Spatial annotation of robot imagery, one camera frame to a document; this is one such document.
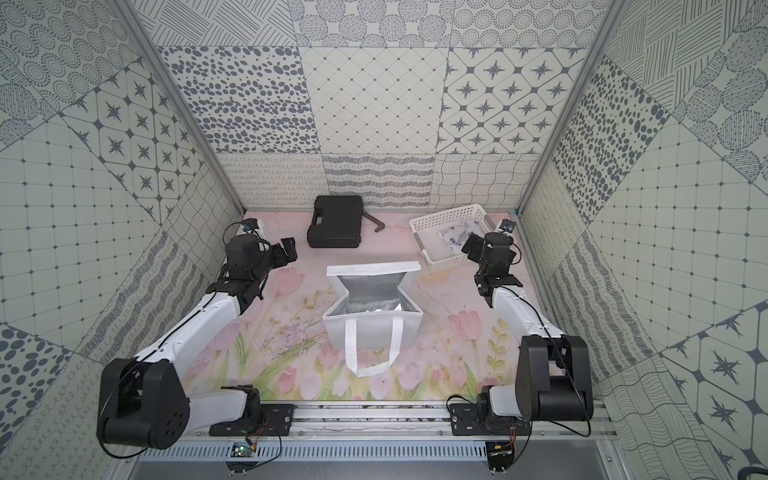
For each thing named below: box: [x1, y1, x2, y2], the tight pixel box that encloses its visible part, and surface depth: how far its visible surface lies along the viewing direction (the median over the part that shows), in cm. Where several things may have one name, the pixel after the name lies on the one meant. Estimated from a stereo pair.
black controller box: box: [485, 441, 514, 472], surface depth 73 cm
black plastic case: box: [307, 195, 363, 248], surface depth 117 cm
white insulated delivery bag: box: [324, 262, 424, 378], surface depth 70 cm
